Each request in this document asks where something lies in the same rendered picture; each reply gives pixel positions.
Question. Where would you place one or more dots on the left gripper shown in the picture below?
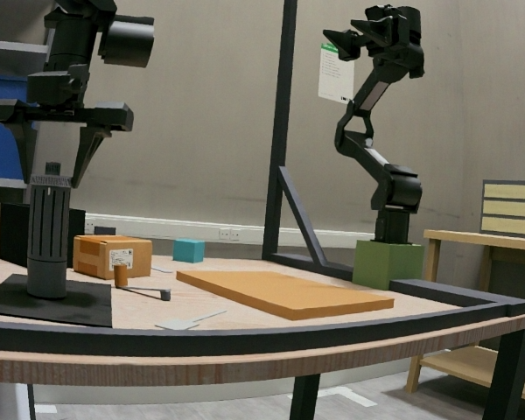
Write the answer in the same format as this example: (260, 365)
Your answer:
(390, 33)

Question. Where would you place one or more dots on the brown cardboard box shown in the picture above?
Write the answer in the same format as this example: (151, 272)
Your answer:
(95, 255)

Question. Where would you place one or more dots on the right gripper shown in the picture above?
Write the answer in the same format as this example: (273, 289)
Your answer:
(17, 116)

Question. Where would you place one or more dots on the teal box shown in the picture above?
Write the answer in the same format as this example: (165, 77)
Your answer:
(188, 251)

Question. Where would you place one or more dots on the black rectangular mat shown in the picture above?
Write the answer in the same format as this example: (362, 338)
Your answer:
(85, 303)

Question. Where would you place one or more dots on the dark grey metal post with diagonal brace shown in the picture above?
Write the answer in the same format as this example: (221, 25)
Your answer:
(279, 178)

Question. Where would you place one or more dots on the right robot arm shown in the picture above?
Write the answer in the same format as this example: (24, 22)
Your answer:
(127, 41)

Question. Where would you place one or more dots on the wooden cutting board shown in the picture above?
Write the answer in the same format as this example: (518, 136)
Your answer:
(288, 297)

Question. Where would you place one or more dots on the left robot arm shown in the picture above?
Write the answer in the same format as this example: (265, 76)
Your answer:
(398, 185)

